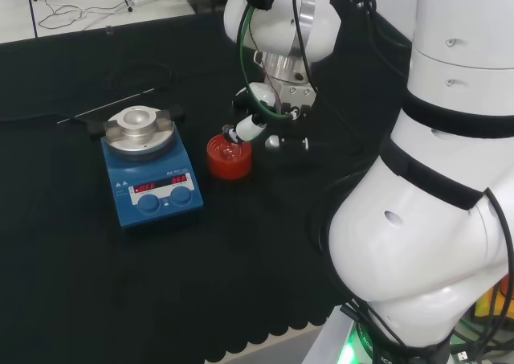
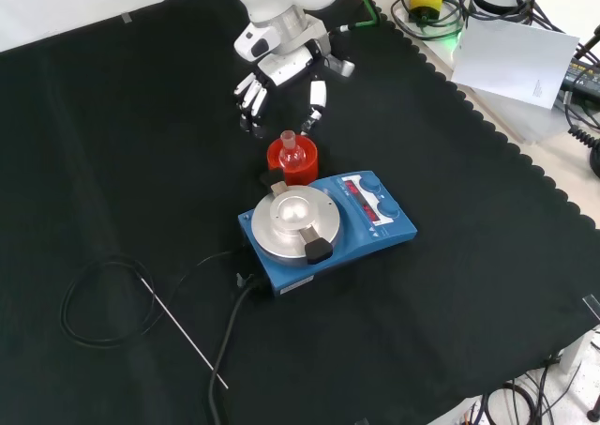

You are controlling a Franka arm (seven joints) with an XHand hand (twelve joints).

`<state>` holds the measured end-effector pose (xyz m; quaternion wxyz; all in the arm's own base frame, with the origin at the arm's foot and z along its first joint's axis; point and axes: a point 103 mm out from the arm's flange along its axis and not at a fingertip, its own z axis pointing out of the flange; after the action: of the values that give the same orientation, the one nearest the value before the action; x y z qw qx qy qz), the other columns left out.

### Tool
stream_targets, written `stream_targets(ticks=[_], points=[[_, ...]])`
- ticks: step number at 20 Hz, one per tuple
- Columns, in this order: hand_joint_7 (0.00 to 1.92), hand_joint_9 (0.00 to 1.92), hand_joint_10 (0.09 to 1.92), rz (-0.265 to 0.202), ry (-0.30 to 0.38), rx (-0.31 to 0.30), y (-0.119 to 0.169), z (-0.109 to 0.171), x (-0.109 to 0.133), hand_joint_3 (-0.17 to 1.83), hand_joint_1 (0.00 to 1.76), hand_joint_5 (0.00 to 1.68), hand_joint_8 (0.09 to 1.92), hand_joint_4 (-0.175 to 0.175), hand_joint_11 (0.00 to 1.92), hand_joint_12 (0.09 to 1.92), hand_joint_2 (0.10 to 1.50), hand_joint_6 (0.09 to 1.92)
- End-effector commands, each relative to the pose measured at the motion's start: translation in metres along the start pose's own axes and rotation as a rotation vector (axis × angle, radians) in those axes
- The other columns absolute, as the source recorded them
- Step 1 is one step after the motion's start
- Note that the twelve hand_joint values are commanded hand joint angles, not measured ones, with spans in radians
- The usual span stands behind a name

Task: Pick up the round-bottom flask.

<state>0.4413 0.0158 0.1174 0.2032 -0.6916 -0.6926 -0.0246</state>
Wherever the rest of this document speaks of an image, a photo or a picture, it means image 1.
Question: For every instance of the thin steel probe rod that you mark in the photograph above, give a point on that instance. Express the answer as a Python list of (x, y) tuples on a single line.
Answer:
[(104, 106)]

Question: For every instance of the orange ribbed flask stand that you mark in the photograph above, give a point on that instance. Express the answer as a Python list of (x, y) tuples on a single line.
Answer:
[(229, 169)]

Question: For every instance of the black bench cloth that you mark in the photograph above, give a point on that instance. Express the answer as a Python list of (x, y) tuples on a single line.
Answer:
[(241, 259)]

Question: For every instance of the blue heater with steel plate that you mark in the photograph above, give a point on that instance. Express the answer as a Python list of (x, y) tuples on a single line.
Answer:
[(156, 211)]

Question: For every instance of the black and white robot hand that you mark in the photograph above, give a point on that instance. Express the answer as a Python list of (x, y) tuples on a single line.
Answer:
[(295, 96)]

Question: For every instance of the grey tape strip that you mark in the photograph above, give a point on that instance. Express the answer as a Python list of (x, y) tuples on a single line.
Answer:
[(109, 29)]

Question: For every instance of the clear round-bottom glass flask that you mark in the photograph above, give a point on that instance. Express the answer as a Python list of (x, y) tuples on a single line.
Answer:
[(229, 152)]

